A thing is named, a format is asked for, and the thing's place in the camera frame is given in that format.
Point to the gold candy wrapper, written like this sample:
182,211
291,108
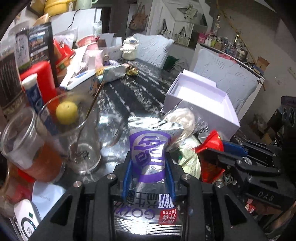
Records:
131,70

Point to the white carton of bottles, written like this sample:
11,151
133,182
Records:
110,45

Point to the red snack packet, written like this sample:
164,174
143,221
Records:
210,171

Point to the white medicine box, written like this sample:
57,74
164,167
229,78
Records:
82,82

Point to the silver foil bag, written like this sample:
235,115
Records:
113,73

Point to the yellow pot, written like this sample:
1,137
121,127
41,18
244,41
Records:
56,7

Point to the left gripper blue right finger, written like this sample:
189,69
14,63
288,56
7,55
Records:
169,180

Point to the black printed package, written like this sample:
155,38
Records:
41,47

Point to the white astronaut jar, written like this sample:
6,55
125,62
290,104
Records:
129,48

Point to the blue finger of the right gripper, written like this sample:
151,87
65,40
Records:
234,149

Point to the brown hanging tote bag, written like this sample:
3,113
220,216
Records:
139,20

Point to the glass mug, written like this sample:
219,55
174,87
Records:
80,143

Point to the blue leaf chair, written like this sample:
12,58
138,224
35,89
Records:
153,49
229,76

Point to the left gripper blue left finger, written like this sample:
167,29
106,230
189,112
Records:
127,180

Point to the pink cup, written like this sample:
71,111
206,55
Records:
89,53

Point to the right blue leaf chair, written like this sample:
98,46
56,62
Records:
229,76

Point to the cardboard box on counter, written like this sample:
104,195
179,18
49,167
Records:
260,66

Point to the purple silver snack packet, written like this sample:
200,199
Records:
149,209

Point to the red plastic bottle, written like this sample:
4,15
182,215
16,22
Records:
38,84

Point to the green tea packet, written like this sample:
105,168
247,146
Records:
189,159

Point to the white refrigerator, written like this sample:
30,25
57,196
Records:
81,20

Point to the lavender open gift box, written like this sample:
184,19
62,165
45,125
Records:
211,103

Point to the plastic cup with tea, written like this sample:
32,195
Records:
23,146

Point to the yellow lemon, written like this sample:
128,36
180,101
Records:
67,112

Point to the left blue leaf chair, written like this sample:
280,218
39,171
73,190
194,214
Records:
153,49

